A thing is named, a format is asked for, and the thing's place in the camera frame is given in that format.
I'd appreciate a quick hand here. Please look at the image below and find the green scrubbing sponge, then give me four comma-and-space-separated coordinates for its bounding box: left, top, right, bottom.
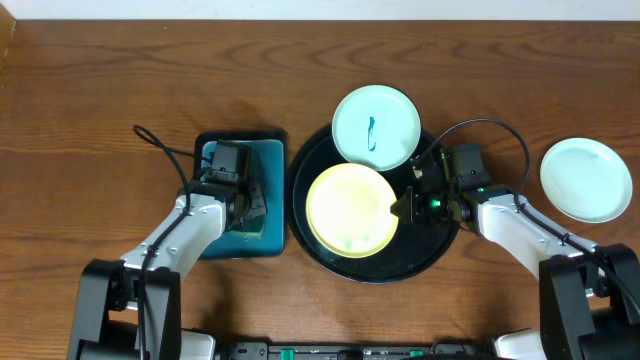
234, 218, 264, 238

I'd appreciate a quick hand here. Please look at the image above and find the black rectangular water tray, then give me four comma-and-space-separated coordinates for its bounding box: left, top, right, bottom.
194, 130, 286, 260

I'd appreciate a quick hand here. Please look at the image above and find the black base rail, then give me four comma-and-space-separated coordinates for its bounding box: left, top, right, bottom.
219, 341, 501, 360

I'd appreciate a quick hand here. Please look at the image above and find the yellow plate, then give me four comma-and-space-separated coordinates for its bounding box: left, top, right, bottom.
305, 163, 399, 259

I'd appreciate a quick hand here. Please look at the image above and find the white plate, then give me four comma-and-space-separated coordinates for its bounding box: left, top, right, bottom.
331, 85, 421, 172
539, 138, 633, 223

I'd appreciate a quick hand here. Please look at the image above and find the black round serving tray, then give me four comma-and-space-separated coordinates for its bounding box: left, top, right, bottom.
285, 125, 459, 284

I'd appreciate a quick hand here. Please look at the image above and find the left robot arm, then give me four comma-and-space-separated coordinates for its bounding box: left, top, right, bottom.
67, 169, 267, 359

